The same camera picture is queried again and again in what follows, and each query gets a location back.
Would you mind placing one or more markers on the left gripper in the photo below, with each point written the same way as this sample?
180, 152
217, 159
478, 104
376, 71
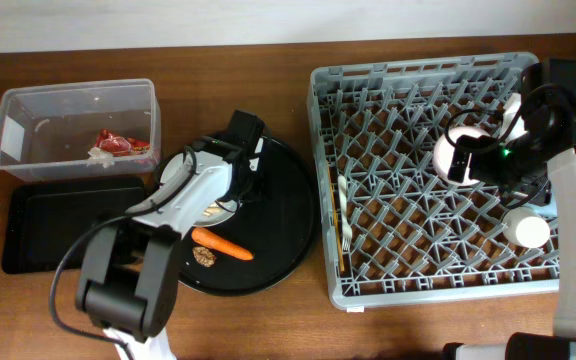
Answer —
263, 188

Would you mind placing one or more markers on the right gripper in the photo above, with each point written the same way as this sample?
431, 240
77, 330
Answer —
482, 148

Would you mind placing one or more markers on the pink bowl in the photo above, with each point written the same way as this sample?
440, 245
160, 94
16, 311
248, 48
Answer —
443, 154

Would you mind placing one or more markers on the peanut shells and rice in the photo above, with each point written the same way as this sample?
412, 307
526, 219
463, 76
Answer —
212, 210

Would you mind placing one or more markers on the cream cup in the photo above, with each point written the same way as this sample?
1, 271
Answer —
525, 228

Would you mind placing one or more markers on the grey plate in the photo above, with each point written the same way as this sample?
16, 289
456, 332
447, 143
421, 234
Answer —
218, 217

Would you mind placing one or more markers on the orange carrot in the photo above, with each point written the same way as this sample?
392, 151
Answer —
208, 239

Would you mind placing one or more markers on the walnut piece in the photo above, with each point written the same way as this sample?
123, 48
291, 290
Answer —
204, 256

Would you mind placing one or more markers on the white plastic fork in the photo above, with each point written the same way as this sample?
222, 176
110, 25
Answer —
345, 226

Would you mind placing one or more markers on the wooden chopstick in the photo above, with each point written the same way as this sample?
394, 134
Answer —
335, 222

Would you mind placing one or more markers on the grey dishwasher rack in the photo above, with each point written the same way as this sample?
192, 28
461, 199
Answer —
416, 238

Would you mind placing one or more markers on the red snack wrapper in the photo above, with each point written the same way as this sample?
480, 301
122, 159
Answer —
120, 146

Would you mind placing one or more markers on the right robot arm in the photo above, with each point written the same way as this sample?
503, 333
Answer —
546, 150

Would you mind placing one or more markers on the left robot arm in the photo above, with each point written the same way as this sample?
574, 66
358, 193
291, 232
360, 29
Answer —
129, 275

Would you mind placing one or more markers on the round black tray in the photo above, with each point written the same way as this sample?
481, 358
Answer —
278, 229

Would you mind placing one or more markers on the white tissue scrap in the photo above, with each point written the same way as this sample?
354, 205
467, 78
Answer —
100, 157

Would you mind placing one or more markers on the clear plastic bin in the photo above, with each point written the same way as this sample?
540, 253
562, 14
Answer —
47, 131

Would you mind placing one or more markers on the black rectangular bin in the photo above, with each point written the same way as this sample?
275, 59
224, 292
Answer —
45, 219

